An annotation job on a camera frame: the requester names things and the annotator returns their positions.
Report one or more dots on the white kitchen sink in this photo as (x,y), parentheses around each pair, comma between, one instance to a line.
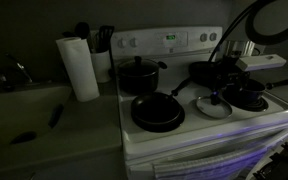
(17,110)

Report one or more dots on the large black frying pan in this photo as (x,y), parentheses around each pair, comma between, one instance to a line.
(200,71)

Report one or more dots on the black coil burner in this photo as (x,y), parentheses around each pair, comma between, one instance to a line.
(260,106)
(157,127)

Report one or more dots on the pot lid with black knob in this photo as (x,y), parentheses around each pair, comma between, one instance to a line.
(144,68)

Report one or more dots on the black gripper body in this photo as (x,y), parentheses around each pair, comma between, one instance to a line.
(232,75)

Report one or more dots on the black ladle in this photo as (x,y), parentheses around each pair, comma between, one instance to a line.
(82,29)

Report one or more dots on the white electric stove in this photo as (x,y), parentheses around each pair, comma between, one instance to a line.
(190,128)

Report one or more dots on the white utensil holder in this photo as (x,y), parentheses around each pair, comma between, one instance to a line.
(100,66)

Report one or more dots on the black equipment frame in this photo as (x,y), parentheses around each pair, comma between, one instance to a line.
(284,163)

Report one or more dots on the striped dish towel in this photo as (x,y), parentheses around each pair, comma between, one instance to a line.
(200,166)

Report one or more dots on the small black frying pan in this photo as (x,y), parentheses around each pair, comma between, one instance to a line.
(155,108)

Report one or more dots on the black stock pot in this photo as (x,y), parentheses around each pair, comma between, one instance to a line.
(139,82)

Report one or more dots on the white stove knob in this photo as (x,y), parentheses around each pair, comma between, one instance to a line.
(213,36)
(203,37)
(133,42)
(122,42)

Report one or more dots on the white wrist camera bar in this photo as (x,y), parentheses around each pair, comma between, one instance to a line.
(260,62)

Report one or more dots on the white paper towel roll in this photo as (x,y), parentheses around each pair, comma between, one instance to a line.
(79,70)

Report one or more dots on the metal faucet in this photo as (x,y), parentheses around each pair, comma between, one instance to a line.
(20,68)

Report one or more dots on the black slotted spatula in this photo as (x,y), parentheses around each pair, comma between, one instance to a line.
(105,33)

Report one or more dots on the glass lid with black knob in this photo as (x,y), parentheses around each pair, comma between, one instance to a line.
(214,110)

